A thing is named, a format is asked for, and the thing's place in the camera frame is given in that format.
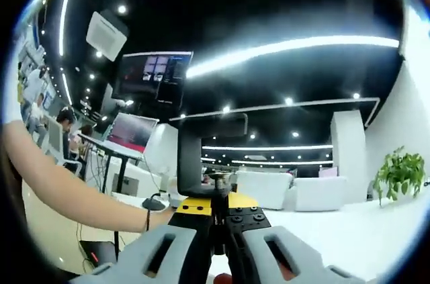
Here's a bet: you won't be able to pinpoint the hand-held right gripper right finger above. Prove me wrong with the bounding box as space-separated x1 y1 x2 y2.
224 194 368 284

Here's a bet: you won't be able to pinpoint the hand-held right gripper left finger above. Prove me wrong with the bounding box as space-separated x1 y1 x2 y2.
69 195 216 284

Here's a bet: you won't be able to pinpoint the black fixed fixture clamp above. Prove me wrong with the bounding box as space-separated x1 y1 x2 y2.
177 112 249 256

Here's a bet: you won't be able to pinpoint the white desk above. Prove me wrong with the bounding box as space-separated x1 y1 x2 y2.
110 189 429 284

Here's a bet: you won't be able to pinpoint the person's left hand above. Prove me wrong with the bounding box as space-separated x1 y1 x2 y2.
147 208 179 234

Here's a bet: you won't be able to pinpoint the person's right hand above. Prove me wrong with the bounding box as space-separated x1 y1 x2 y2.
206 272 235 284

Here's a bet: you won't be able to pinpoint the black device with red light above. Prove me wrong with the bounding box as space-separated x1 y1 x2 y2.
79 239 119 264

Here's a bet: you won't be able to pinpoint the white square pillar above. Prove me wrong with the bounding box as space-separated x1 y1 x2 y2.
144 122 179 191
331 110 369 203

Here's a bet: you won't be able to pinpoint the white plastic storage box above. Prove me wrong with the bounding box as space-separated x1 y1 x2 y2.
234 170 296 211
293 175 347 211

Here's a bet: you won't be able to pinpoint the open grey laptop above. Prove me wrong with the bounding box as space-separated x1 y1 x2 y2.
106 112 159 154

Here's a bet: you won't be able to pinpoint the green potted plant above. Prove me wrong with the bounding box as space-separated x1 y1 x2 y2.
371 145 427 207

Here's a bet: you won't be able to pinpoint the dark computer monitor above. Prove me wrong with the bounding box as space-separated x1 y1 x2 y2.
112 50 195 110

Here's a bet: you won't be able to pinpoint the white office chair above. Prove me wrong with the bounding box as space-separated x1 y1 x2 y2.
45 117 85 177

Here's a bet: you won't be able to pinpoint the ceiling air conditioner vent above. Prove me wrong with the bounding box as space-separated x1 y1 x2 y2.
85 10 129 62

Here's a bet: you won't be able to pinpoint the long ceiling light strip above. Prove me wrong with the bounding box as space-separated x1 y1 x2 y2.
186 35 400 79

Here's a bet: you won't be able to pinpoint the round ceiling spotlights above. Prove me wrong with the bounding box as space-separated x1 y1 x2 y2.
40 3 362 160

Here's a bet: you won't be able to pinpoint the black cable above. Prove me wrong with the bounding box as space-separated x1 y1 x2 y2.
142 191 166 212

